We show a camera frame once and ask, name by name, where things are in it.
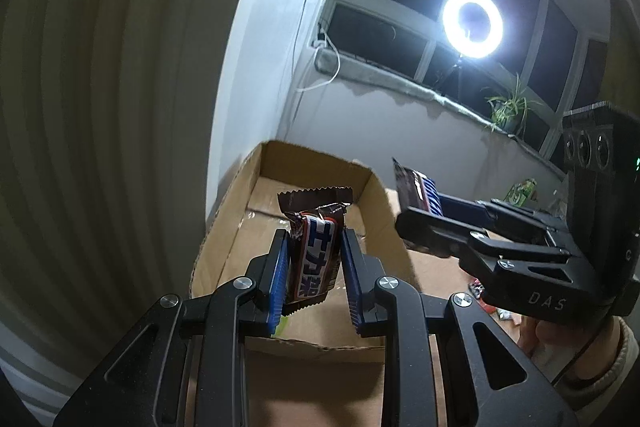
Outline person's right forearm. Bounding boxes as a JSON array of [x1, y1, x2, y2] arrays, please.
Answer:
[[550, 317, 640, 427]]

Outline brown chocolate bar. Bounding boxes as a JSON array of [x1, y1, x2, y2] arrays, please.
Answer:
[[278, 186, 354, 315], [392, 158, 443, 214]]

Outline white cable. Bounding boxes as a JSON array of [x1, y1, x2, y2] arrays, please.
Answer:
[[297, 32, 342, 94]]

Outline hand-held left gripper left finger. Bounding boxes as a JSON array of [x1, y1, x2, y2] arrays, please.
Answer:
[[52, 229, 291, 427]]

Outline cardboard box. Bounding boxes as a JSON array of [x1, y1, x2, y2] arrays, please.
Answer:
[[189, 139, 451, 427]]

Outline green snack bag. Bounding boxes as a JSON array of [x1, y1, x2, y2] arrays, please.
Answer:
[[502, 177, 540, 208]]

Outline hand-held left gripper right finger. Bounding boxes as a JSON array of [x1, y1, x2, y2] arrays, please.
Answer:
[[340, 229, 581, 427]]

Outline potted green plant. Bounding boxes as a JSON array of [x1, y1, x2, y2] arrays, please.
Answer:
[[482, 74, 546, 138]]

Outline person's right hand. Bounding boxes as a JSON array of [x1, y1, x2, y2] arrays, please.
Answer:
[[517, 314, 622, 380]]

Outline grey window sill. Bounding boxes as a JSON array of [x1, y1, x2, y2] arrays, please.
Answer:
[[314, 47, 566, 178]]

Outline ring light stand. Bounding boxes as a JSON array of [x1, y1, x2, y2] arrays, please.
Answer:
[[430, 58, 467, 100]]

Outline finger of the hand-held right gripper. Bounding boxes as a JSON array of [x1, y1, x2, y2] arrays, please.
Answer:
[[437, 193, 568, 250], [395, 205, 575, 284]]

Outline white curtain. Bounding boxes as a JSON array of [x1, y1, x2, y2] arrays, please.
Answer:
[[0, 0, 351, 408]]

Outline small red snack packet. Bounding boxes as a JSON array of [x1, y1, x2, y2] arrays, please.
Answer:
[[470, 281, 493, 310]]

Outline black cable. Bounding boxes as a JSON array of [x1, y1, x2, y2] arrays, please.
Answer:
[[550, 319, 611, 385]]

